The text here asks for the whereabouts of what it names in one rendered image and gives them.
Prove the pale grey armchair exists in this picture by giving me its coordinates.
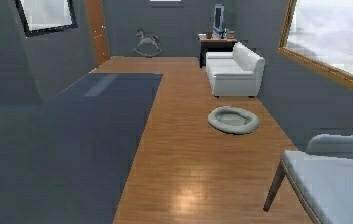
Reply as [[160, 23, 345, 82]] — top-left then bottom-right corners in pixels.
[[262, 125, 353, 224]]

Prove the grey round pet bed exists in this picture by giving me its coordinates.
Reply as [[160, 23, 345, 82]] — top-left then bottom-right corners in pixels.
[[207, 105, 260, 136]]

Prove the white sofa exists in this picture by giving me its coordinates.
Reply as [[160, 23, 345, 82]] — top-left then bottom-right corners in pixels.
[[205, 41, 266, 99]]

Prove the grey rocking horse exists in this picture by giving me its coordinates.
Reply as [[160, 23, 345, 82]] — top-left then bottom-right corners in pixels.
[[132, 27, 164, 58]]

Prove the dark wooden side table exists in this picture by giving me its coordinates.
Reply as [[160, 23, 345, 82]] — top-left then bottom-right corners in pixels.
[[198, 33, 238, 69]]

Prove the brown wooden room door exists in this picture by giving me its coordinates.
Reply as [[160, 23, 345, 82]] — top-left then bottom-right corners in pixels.
[[84, 0, 111, 67]]

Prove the black framed window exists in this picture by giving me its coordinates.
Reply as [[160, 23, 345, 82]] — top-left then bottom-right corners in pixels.
[[14, 0, 79, 38]]

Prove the wooden framed window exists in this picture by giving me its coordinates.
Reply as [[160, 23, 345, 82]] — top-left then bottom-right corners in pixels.
[[277, 0, 353, 95]]

